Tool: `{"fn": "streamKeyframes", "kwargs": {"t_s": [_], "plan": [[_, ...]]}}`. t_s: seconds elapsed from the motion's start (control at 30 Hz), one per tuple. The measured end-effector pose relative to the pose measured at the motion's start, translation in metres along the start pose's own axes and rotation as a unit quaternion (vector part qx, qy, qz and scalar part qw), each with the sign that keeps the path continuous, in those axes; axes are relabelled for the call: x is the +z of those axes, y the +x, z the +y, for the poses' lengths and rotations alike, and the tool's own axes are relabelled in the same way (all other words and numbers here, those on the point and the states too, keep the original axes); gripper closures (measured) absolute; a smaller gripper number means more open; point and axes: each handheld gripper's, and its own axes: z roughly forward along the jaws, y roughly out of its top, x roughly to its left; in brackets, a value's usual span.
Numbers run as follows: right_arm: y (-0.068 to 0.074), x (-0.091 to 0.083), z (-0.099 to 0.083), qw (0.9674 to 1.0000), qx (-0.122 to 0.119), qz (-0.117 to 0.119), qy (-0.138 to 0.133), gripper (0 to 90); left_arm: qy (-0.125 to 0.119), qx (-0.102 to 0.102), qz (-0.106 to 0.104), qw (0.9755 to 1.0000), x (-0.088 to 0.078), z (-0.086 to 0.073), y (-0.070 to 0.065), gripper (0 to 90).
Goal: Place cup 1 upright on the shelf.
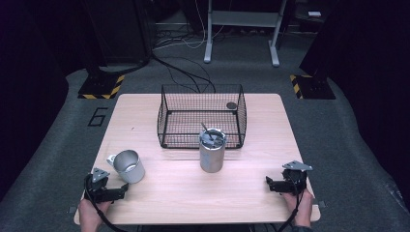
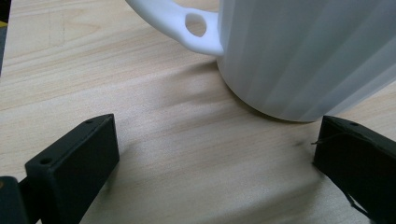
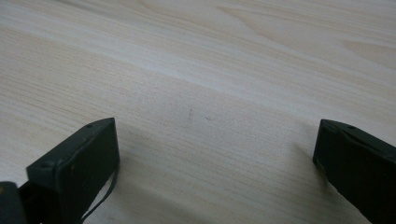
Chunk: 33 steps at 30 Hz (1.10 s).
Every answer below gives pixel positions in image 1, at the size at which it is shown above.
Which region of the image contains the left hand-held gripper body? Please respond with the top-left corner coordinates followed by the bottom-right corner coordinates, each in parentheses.
top-left (84, 167), bottom-right (121, 204)

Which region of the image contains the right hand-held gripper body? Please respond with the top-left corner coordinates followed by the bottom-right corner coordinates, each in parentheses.
top-left (280, 159), bottom-right (314, 195)

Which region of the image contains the steel mug with handle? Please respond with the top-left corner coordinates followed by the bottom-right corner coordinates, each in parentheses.
top-left (106, 149), bottom-right (146, 185)

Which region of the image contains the person's left hand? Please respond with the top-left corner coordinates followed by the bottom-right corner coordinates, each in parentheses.
top-left (77, 196), bottom-right (113, 232)

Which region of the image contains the person's right hand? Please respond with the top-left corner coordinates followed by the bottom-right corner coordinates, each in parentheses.
top-left (281, 188), bottom-right (314, 228)

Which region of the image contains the tall steel tumbler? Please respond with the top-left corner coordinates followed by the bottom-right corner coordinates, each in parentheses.
top-left (198, 128), bottom-right (227, 174)

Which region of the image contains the metal spoon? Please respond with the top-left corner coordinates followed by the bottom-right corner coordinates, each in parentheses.
top-left (200, 122), bottom-right (217, 142)

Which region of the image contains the black stand with striped base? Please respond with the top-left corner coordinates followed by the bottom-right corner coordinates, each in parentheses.
top-left (288, 47), bottom-right (337, 101)
top-left (77, 47), bottom-right (126, 101)

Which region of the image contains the black cabinet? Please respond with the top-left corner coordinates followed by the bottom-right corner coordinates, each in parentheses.
top-left (80, 0), bottom-right (153, 66)

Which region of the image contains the left hand-held gripper black cable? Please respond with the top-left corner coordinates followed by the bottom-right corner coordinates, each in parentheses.
top-left (84, 175), bottom-right (130, 232)

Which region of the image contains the hand-held gripper black cable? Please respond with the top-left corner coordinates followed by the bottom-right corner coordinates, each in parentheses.
top-left (84, 175), bottom-right (130, 232)
top-left (278, 172), bottom-right (306, 232)

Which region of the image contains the right hand-held gripper black cable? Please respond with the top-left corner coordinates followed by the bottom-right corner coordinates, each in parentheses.
top-left (278, 172), bottom-right (306, 232)

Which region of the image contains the black wire basket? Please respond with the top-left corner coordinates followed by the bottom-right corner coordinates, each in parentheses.
top-left (157, 83), bottom-right (249, 150)

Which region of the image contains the black floor cable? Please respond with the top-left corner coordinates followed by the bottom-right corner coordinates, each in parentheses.
top-left (150, 51), bottom-right (218, 95)

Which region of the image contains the white floor cable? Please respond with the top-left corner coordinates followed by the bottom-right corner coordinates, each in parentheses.
top-left (154, 0), bottom-right (226, 50)

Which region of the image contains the white metal desk frame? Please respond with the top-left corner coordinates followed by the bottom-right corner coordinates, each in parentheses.
top-left (203, 0), bottom-right (288, 68)

